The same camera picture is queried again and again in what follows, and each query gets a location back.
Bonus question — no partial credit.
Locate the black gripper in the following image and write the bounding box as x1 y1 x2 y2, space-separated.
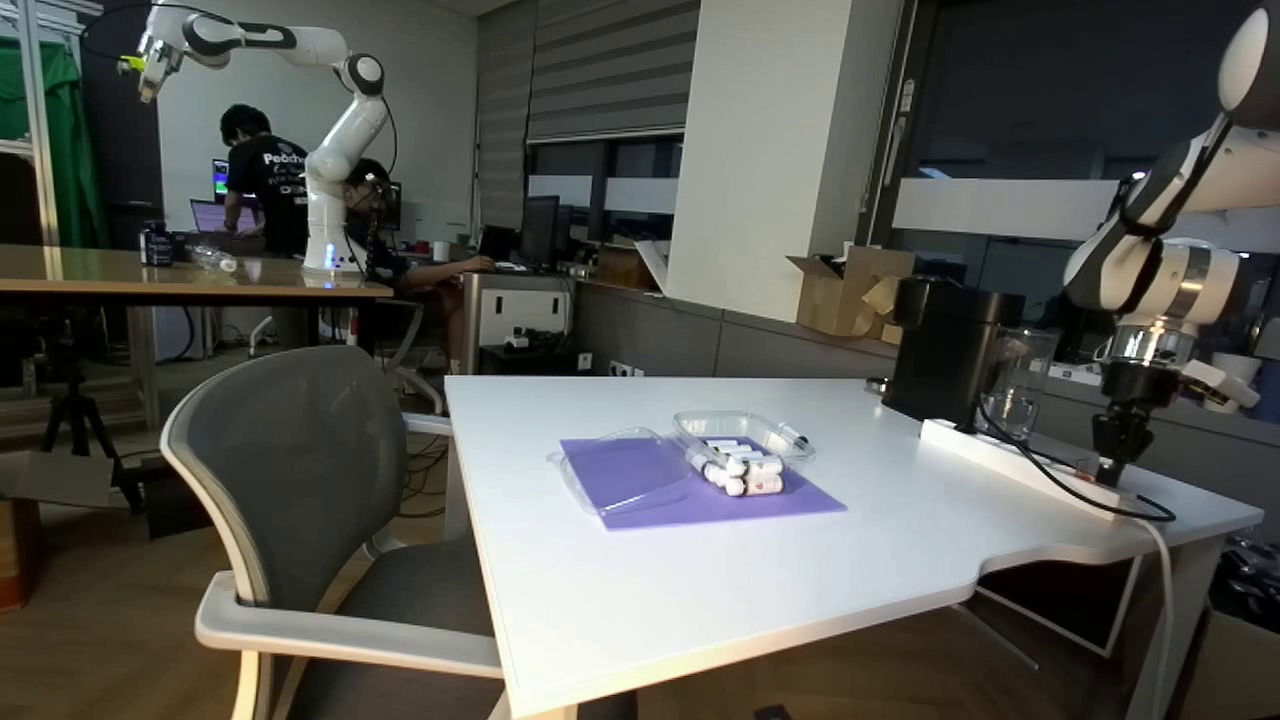
1082 321 1194 492

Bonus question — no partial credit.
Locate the white power strip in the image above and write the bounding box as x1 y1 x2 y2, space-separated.
914 415 1126 511

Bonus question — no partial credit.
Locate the clear glass jar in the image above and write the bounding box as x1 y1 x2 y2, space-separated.
987 323 1059 431

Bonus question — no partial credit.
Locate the black box appliance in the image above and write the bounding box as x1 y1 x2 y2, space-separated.
884 275 1029 431

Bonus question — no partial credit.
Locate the open cardboard box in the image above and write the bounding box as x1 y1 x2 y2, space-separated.
788 245 918 342

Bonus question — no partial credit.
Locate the gray office partition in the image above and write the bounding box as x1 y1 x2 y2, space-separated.
573 275 901 382

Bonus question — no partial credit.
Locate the purple mat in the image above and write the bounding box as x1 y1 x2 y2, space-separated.
555 431 852 536

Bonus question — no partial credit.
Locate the white drawer cabinet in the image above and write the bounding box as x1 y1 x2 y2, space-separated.
458 268 580 361

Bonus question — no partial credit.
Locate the gray window blind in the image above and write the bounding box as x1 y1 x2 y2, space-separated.
471 0 704 230

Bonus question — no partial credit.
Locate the seated person dark hair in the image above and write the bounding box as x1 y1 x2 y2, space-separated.
338 155 500 392

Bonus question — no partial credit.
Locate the gray mesh office chair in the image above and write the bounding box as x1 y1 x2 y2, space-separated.
157 341 511 720

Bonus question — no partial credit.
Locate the standing person black shirt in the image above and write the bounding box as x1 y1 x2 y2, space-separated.
211 100 314 261

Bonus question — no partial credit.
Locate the clear plastic bottle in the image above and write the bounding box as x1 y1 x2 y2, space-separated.
188 238 248 280

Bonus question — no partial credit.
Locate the open laptop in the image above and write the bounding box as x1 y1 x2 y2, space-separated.
188 197 265 245

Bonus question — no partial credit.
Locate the wooden table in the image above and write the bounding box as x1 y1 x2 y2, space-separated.
0 238 400 305

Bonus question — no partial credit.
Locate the small black tripod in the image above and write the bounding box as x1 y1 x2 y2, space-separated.
35 347 142 514

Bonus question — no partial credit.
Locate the green curtain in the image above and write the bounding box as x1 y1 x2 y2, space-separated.
0 37 106 252

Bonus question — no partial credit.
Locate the black power cable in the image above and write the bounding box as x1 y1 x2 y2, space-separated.
977 392 1180 524

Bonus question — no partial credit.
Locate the white power cable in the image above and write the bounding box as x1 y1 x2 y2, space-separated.
1126 511 1185 720

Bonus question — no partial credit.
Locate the white metal rack post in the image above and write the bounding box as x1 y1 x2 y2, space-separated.
0 0 106 247

